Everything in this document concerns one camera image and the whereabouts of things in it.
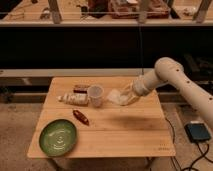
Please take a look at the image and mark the white sponge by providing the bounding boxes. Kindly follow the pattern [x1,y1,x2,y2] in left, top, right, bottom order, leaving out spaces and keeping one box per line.
[107,89,121,105]

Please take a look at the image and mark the black pedal box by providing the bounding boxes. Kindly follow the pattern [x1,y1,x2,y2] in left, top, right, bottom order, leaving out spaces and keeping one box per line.
[184,123,211,143]

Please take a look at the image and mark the wooden folding table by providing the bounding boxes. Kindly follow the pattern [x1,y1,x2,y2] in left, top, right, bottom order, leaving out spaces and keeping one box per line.
[27,77,175,158]

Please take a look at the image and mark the brown tray on shelf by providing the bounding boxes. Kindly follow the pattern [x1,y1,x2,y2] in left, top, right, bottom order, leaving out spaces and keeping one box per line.
[108,0,170,19]

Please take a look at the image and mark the green ceramic bowl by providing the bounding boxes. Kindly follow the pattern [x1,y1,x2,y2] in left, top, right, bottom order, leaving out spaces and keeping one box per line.
[39,119,77,157]

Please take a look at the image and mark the black floor cable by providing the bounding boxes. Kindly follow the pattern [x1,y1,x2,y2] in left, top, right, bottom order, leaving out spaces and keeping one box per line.
[164,116,213,171]

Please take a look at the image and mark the red brown oblong toy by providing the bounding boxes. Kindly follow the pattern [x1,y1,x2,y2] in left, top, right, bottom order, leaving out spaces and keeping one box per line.
[73,110,89,125]

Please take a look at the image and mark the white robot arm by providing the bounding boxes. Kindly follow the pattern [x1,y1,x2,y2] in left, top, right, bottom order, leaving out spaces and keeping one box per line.
[122,57,213,131]

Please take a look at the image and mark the translucent white ceramic cup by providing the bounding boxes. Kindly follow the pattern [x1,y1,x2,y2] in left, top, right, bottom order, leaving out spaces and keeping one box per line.
[87,85,104,107]

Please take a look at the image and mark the white tube bottle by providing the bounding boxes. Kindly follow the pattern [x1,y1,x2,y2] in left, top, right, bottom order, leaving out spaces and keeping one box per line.
[57,93,88,106]

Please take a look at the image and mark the long wooden shelf bench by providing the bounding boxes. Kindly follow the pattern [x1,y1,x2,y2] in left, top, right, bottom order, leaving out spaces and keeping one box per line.
[0,0,213,27]

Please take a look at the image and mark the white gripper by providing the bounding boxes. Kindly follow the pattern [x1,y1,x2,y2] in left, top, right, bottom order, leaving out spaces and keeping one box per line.
[119,83,140,106]

